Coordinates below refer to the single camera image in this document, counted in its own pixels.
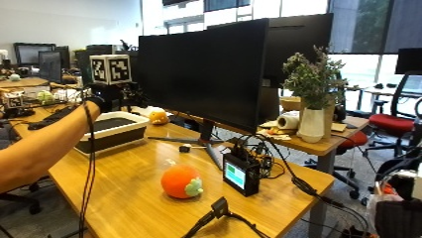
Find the white marker cube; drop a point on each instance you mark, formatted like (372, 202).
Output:
(111, 68)

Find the white and black bin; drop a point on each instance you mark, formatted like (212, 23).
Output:
(112, 130)

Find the black keyboard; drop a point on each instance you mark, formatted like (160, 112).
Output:
(52, 118)

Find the small yellow soft toy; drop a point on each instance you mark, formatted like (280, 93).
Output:
(159, 117)

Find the green soft toy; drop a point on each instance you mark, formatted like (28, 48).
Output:
(44, 97)

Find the dark slim monitor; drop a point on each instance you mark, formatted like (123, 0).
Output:
(51, 66)

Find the small marker cube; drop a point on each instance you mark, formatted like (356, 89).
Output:
(14, 101)

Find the black background monitor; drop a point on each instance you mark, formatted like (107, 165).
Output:
(31, 54)

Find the small black block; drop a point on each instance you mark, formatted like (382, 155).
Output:
(184, 148)

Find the large black monitor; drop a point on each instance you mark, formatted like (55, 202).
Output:
(203, 72)

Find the orange soft toy fruit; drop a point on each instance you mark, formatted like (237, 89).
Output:
(177, 181)

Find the small black device with screen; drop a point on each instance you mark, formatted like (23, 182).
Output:
(240, 175)

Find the wooden bowl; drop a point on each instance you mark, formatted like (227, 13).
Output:
(291, 103)

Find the white paper roll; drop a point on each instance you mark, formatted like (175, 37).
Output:
(288, 121)

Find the black monitor with rear facing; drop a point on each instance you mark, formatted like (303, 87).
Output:
(299, 46)

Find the white vase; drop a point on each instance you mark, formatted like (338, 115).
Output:
(311, 125)

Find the green leafy plant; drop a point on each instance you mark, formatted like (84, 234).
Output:
(314, 79)

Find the brown cardboard tube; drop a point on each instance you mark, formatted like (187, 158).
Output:
(329, 122)

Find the red office chair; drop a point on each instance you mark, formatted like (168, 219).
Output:
(352, 140)
(392, 122)

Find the black bag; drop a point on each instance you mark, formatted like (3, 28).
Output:
(397, 218)

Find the black wall-side monitor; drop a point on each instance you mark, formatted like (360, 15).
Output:
(409, 61)

